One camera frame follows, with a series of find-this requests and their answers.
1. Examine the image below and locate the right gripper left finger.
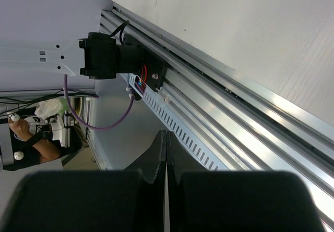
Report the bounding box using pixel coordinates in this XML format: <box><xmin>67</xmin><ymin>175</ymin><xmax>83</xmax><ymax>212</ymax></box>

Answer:
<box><xmin>1</xmin><ymin>130</ymin><xmax>166</xmax><ymax>231</ymax></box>

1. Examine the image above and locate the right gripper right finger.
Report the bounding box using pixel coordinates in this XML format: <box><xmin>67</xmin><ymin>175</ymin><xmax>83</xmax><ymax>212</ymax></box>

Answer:
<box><xmin>166</xmin><ymin>132</ymin><xmax>324</xmax><ymax>231</ymax></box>

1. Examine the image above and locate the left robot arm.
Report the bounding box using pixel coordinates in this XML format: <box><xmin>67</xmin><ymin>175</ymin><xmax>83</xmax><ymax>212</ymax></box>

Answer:
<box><xmin>1</xmin><ymin>32</ymin><xmax>169</xmax><ymax>91</ymax></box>

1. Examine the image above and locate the seated person black shirt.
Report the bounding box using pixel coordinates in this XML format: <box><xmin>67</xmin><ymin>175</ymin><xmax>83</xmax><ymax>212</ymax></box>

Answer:
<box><xmin>3</xmin><ymin>107</ymin><xmax>86</xmax><ymax>171</ymax></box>

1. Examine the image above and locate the white slotted cable duct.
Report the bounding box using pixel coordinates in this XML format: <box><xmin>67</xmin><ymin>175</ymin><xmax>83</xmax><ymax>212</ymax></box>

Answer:
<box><xmin>121</xmin><ymin>87</ymin><xmax>227</xmax><ymax>171</ymax></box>

